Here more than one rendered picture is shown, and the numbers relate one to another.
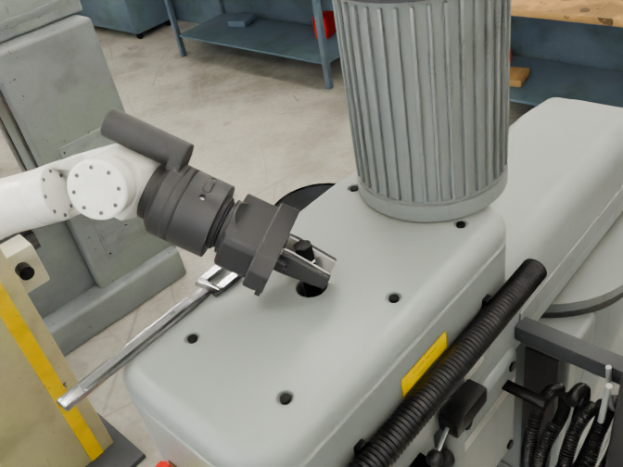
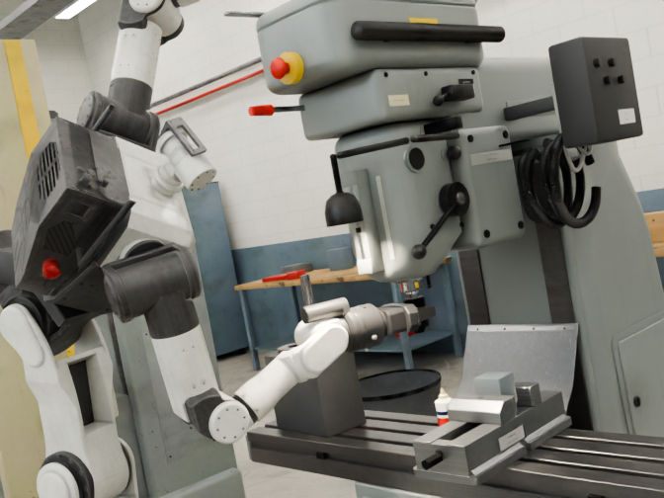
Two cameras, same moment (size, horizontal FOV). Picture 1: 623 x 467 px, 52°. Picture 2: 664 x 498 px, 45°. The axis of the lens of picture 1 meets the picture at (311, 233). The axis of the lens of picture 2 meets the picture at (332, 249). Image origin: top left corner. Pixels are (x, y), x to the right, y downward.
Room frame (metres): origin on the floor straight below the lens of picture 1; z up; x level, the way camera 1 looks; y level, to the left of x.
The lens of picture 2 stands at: (-1.11, 0.21, 1.49)
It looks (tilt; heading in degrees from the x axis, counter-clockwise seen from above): 3 degrees down; 358
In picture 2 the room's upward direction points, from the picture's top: 10 degrees counter-clockwise
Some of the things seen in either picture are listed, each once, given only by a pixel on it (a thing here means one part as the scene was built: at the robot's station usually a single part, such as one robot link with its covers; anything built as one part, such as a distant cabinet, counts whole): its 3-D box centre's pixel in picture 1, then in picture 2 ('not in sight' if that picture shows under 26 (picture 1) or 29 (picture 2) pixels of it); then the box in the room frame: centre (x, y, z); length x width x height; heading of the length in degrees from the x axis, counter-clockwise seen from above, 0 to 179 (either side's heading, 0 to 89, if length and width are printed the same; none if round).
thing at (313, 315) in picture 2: not in sight; (329, 328); (0.48, 0.20, 1.24); 0.11 x 0.11 x 0.11; 26
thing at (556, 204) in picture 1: (516, 219); (513, 104); (0.90, -0.36, 1.66); 0.80 x 0.23 x 0.20; 131
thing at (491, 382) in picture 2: not in sight; (495, 389); (0.44, -0.10, 1.07); 0.06 x 0.05 x 0.06; 43
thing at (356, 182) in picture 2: not in sight; (363, 221); (0.49, 0.09, 1.45); 0.04 x 0.04 x 0.21; 41
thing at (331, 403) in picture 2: not in sight; (313, 385); (0.83, 0.26, 1.06); 0.22 x 0.12 x 0.20; 35
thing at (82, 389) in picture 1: (153, 332); (273, 15); (0.54, 0.20, 1.89); 0.24 x 0.04 x 0.01; 132
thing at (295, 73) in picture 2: not in sight; (290, 67); (0.42, 0.19, 1.76); 0.06 x 0.02 x 0.06; 41
